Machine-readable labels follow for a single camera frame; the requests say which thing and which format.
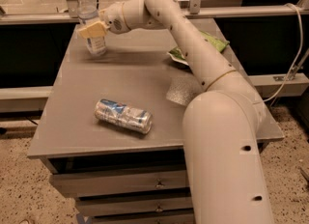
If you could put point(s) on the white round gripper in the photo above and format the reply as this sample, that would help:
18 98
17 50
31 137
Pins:
114 18

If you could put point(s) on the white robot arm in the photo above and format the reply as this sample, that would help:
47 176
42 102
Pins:
220 125

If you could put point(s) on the crushed silver-blue redbull can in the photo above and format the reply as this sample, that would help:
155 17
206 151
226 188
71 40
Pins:
123 115

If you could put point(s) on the bottom grey drawer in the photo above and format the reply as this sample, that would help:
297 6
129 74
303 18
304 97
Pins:
164 218

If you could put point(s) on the clear blue-label plastic bottle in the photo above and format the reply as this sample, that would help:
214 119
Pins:
87 14

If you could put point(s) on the top grey drawer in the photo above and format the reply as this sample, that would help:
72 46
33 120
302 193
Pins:
102 183

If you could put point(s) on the grey drawer cabinet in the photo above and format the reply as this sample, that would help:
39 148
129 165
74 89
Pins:
134 139

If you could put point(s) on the green chip bag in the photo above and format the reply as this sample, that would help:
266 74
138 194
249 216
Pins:
220 45

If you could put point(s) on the metal railing frame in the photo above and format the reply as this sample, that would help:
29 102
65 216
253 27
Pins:
151 13

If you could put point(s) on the grey drawer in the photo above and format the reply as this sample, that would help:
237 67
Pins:
164 218
102 183
99 208

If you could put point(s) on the middle grey drawer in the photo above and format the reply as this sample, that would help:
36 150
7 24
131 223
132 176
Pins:
99 208

